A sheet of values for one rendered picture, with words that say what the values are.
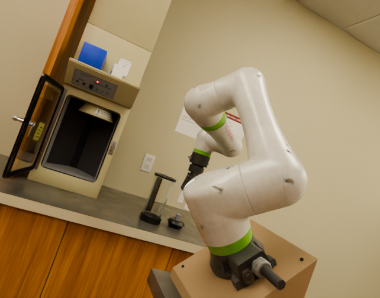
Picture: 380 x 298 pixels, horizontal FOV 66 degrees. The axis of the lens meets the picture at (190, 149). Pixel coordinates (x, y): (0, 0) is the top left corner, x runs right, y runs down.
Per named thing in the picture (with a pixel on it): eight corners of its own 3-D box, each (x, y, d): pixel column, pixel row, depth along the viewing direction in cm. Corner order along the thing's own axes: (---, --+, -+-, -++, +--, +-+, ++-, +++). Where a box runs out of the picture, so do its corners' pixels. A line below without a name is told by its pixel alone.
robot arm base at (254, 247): (308, 280, 62) (300, 257, 61) (250, 320, 59) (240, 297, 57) (246, 234, 87) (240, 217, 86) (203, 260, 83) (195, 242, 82)
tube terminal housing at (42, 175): (36, 170, 157) (88, 36, 160) (96, 188, 167) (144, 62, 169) (26, 178, 133) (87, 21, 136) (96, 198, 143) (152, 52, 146)
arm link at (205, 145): (205, 128, 154) (197, 122, 144) (227, 134, 148) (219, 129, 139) (196, 153, 154) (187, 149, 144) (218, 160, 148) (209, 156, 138)
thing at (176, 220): (163, 221, 148) (168, 209, 148) (180, 226, 150) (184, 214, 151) (167, 227, 139) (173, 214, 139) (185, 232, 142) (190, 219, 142)
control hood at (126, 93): (63, 82, 135) (71, 61, 135) (131, 109, 145) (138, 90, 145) (60, 78, 124) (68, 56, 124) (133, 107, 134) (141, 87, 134)
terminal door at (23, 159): (32, 169, 132) (64, 87, 134) (3, 179, 102) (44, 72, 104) (31, 169, 132) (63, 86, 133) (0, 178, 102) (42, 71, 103)
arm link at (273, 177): (311, 176, 59) (257, 52, 97) (234, 198, 63) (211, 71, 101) (319, 209, 68) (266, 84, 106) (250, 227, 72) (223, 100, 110)
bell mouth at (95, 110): (79, 110, 155) (83, 101, 155) (111, 123, 161) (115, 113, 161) (77, 109, 138) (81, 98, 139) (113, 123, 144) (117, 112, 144)
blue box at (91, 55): (78, 64, 135) (85, 47, 136) (100, 73, 139) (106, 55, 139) (77, 60, 126) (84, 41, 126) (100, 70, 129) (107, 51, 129)
